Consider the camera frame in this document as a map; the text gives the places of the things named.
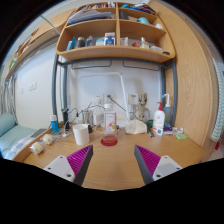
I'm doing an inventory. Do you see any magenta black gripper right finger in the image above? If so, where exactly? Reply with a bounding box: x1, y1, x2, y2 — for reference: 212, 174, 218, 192
134, 145, 182, 184

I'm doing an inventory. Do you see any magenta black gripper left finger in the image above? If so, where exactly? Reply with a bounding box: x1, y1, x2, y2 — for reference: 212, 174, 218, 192
44, 145, 93, 186

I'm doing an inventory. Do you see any clear plastic water bottle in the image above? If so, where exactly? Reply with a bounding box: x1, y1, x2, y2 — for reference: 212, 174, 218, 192
103, 103, 116, 139

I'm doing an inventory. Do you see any white paper cup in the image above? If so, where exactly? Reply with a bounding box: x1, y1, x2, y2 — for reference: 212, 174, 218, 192
73, 124, 89, 145

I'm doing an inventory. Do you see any wrapped bread bun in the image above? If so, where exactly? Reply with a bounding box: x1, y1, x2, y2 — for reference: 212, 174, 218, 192
43, 134, 53, 145
30, 142, 44, 155

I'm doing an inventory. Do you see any green sponge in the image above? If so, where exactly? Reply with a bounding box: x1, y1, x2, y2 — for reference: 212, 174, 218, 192
176, 134, 188, 140

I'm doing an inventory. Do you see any white tissue pack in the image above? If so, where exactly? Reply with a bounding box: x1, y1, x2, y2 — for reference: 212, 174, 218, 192
125, 120, 147, 134

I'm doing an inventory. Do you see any round red coaster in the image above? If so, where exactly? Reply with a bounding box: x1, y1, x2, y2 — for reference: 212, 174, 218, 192
101, 138, 118, 146

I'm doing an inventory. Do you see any blue tube bottle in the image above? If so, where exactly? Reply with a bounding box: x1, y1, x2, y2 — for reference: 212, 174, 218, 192
50, 115, 59, 134

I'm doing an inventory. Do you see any white pump lotion bottle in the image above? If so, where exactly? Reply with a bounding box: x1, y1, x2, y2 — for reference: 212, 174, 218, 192
153, 102, 165, 135

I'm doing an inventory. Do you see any clear wash bottle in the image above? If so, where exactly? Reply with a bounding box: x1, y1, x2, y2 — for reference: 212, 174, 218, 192
162, 94, 172, 127

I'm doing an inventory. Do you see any Groot figurine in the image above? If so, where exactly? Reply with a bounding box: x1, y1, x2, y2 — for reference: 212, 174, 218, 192
135, 93, 150, 122

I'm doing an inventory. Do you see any green striped hanging towel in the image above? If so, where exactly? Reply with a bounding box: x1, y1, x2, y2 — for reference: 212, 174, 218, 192
210, 59, 224, 142

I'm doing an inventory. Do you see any wooden wardrobe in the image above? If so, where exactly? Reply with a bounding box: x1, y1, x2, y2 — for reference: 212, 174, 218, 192
150, 0, 218, 149

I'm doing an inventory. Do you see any wooden wall shelf unit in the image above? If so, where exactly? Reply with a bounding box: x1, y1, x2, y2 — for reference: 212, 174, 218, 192
56, 2, 175, 63

